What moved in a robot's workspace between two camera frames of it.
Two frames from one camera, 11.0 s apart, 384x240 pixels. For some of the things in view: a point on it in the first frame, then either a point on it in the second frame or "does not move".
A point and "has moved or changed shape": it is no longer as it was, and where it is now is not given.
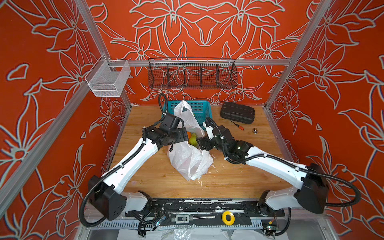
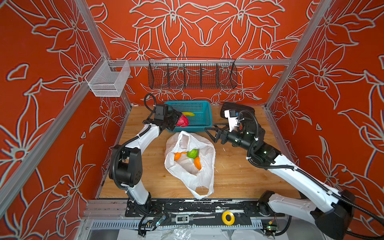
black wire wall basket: (192, 73) does not move
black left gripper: (182, 134) -> (175, 115)
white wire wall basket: (108, 78) does not move
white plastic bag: (190, 161) has moved or changed shape
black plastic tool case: (237, 113) does not move
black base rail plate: (206, 207) does not move
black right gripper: (205, 139) -> (223, 131)
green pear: (192, 140) -> (192, 154)
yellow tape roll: (224, 219) does not move
